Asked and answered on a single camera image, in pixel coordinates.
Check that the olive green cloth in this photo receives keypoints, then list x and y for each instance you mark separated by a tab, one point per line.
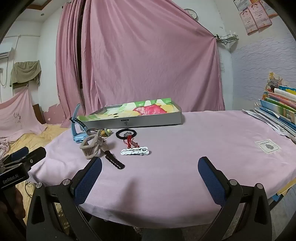
25	71

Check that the beige hair claw clip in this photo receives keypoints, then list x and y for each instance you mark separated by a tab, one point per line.
91	146

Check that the round wall clock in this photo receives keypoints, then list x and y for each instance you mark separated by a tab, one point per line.
191	13

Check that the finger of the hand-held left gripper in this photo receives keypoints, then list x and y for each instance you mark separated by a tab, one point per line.
19	153
35	156

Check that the floral printed paper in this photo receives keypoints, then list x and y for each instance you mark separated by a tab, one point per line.
274	82

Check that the stack of books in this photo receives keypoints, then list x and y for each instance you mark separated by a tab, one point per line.
281	109

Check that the pink wall certificate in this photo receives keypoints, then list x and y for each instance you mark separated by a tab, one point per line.
249	22
261	16
270	8

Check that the white hair clip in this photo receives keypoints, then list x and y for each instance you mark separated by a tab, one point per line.
135	151

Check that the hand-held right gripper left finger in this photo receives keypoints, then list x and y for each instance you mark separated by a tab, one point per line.
89	183

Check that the white air conditioner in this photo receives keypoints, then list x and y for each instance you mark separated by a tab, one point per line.
5	53

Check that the blue wrist watch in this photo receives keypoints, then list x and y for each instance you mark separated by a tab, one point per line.
77	132

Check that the pink embroidered sheet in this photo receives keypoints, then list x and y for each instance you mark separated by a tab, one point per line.
18	115

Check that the grey box with colourful lining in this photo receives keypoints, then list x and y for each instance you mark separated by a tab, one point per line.
129	112

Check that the pink tablecloth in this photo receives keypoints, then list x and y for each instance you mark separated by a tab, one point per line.
196	143

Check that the black wavy hair clip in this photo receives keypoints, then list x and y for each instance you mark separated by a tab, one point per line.
114	160

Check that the pink curtain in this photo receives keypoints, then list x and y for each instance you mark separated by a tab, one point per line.
143	58

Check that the person's left hand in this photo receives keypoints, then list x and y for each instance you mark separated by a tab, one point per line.
20	201

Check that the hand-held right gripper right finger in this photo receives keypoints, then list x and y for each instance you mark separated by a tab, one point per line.
211	183

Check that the white wall certificate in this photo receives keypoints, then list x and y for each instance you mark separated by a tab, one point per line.
240	4

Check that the yellow blanket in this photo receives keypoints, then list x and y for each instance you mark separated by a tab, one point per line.
30	140

